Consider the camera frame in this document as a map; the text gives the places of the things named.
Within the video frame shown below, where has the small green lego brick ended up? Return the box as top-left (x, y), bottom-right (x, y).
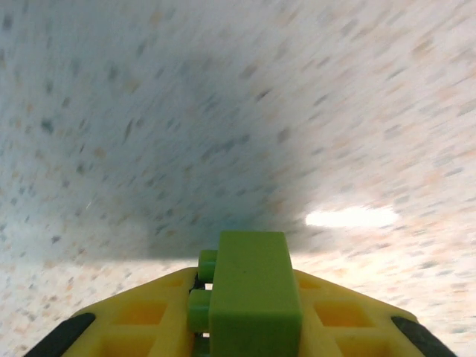
top-left (187, 230), bottom-right (303, 357)

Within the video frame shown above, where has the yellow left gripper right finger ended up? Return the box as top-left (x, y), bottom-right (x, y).
top-left (292, 268), bottom-right (461, 357)

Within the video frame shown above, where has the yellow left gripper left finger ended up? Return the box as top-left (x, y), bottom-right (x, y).
top-left (22, 266), bottom-right (211, 357)

